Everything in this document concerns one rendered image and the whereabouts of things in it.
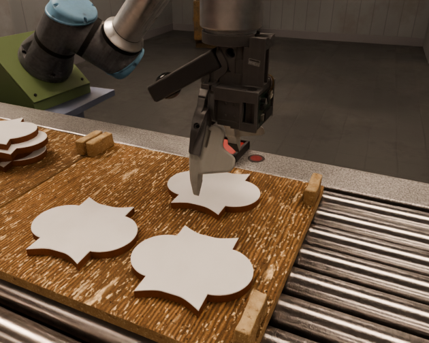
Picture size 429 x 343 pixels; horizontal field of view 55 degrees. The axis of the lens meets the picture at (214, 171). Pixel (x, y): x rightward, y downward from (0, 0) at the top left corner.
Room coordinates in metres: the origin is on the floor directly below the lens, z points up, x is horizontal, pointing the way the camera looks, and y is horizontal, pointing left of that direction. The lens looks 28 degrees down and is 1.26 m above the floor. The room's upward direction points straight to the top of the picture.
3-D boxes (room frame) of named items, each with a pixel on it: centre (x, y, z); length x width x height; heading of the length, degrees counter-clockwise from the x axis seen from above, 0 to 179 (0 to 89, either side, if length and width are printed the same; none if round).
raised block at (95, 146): (0.68, 0.21, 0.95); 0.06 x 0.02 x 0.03; 156
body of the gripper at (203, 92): (0.52, -0.03, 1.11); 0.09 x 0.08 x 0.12; 66
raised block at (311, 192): (0.52, -0.15, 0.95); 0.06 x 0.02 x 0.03; 156
